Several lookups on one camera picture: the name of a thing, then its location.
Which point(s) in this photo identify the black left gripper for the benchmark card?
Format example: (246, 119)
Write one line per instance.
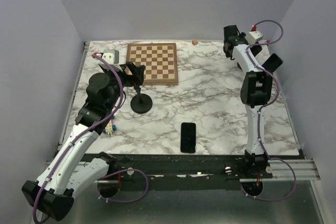
(137, 72)

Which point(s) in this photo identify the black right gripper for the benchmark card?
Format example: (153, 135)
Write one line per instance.
(242, 35)

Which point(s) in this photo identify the black round-base phone stand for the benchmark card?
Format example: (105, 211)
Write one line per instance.
(141, 103)

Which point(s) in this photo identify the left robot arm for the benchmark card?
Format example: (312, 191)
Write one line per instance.
(53, 193)

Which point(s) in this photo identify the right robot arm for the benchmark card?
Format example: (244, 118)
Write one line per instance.
(254, 94)

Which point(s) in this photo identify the wooden chessboard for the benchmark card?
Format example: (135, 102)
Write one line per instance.
(159, 59)

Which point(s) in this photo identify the beige blue toy block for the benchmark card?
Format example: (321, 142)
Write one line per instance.
(110, 127)

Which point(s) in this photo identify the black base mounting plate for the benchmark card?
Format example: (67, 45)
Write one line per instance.
(187, 172)

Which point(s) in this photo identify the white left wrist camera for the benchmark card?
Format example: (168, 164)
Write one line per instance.
(111, 56)

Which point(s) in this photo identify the aluminium rail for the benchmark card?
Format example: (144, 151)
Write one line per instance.
(290, 170)

